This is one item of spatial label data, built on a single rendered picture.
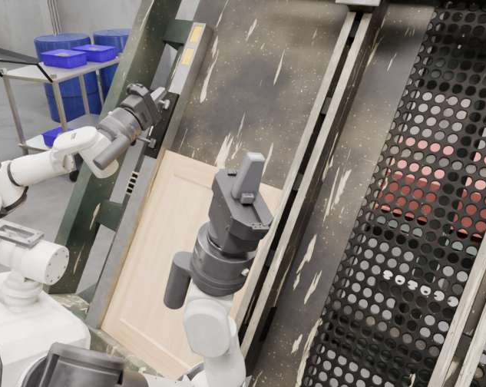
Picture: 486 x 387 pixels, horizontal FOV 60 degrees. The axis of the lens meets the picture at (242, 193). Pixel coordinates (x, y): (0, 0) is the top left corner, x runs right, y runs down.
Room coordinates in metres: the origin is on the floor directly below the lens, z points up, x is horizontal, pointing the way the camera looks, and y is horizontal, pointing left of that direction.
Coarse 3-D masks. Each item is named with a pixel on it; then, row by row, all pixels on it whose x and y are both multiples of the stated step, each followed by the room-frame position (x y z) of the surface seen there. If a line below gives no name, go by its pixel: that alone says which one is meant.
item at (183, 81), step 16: (192, 32) 1.33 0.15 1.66; (208, 32) 1.32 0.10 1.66; (192, 48) 1.29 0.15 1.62; (192, 64) 1.26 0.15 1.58; (176, 80) 1.26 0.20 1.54; (192, 80) 1.26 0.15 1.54; (176, 112) 1.20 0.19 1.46; (176, 128) 1.20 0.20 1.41; (144, 160) 1.15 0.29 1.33; (160, 160) 1.14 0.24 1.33; (144, 176) 1.12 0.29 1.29; (144, 192) 1.08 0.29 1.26; (128, 208) 1.08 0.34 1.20; (128, 224) 1.04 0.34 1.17; (128, 240) 1.02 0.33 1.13; (112, 256) 1.01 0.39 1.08; (112, 272) 0.98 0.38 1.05; (112, 288) 0.96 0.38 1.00; (96, 304) 0.94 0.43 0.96; (96, 320) 0.91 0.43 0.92
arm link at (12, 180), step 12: (36, 156) 0.95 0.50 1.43; (48, 156) 0.94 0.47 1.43; (0, 168) 0.92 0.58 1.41; (12, 168) 0.93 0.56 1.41; (24, 168) 0.93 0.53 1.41; (36, 168) 0.93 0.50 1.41; (48, 168) 0.92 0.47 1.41; (0, 180) 0.90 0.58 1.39; (12, 180) 0.92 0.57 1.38; (24, 180) 0.92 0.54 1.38; (36, 180) 0.93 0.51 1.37; (0, 192) 0.89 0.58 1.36; (12, 192) 0.91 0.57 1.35; (24, 192) 0.95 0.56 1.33; (12, 204) 0.90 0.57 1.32
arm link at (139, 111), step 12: (132, 96) 1.07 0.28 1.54; (144, 96) 1.06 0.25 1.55; (120, 108) 1.03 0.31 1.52; (132, 108) 1.03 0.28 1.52; (144, 108) 1.06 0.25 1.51; (156, 108) 1.09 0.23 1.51; (120, 120) 1.00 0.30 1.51; (132, 120) 1.01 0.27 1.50; (144, 120) 1.06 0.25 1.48; (156, 120) 1.08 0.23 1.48; (132, 132) 1.00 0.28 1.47
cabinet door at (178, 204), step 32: (192, 160) 1.09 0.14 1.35; (160, 192) 1.08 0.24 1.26; (192, 192) 1.03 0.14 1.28; (160, 224) 1.02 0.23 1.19; (192, 224) 0.97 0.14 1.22; (128, 256) 1.00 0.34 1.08; (160, 256) 0.96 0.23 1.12; (256, 256) 0.83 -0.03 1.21; (128, 288) 0.94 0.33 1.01; (160, 288) 0.90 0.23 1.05; (128, 320) 0.88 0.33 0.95; (160, 320) 0.84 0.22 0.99; (160, 352) 0.78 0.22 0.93; (192, 352) 0.75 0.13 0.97
